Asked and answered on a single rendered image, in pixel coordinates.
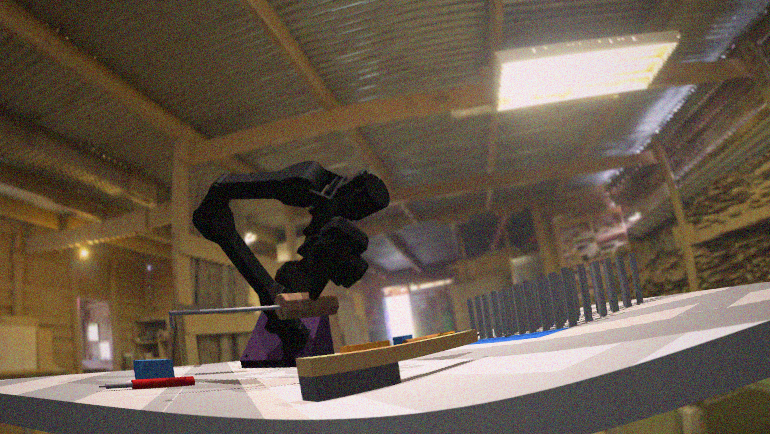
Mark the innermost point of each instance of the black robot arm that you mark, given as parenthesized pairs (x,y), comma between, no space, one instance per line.
(297,185)

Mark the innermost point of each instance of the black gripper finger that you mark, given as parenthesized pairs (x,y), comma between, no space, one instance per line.
(322,263)
(297,280)

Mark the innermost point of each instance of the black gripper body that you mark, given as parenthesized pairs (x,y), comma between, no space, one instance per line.
(331,231)

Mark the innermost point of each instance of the blue tape strip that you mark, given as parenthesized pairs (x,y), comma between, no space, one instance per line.
(518,337)

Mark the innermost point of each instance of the light blue rectangular block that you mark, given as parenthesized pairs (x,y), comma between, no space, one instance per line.
(149,369)
(399,339)

